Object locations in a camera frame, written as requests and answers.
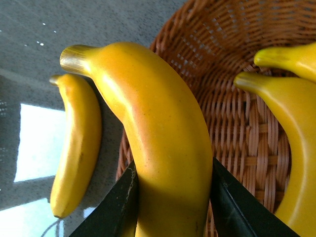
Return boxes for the yellow banana front in basket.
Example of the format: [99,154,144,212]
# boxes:
[234,72,316,237]

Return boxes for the brown wicker basket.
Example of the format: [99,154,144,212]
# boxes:
[115,0,316,237]

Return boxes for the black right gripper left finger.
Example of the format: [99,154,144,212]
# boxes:
[70,162,138,237]

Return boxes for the yellow banana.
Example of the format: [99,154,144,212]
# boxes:
[49,74,102,219]
[234,72,316,237]
[254,42,316,82]
[60,42,212,237]

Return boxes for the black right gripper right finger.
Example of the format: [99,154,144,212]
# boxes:
[211,158,298,237]

